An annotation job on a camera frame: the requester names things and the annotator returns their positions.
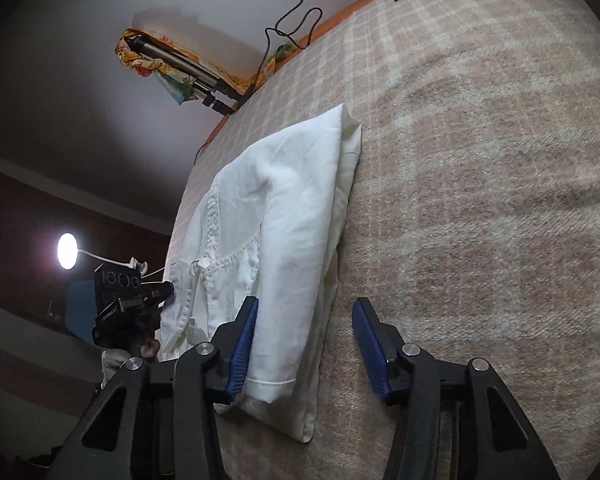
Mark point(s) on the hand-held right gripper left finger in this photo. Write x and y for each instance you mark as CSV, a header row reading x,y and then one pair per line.
x,y
244,355

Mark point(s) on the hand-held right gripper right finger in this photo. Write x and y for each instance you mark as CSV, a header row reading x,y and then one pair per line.
x,y
370,355

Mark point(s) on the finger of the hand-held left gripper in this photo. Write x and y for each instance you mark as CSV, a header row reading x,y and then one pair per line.
x,y
162,290

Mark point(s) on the white long-sleeved shirt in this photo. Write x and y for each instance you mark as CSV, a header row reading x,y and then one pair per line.
x,y
290,210

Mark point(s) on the person's left hand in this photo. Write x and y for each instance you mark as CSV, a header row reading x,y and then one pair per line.
x,y
150,347

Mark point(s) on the blue chair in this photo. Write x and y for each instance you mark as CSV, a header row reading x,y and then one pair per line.
x,y
77,305

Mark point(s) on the white clip lamp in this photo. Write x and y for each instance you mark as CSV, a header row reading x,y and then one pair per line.
x,y
67,250

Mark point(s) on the beige checked blanket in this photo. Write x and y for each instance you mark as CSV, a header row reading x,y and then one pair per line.
x,y
480,210

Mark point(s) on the colourful patterned scarf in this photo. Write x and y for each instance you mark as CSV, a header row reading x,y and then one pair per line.
x,y
130,57

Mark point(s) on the folded metal tripod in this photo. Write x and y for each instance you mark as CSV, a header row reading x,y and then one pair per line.
x,y
180,62

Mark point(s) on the orange patterned bedsheet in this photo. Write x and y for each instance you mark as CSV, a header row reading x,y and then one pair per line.
x,y
330,22

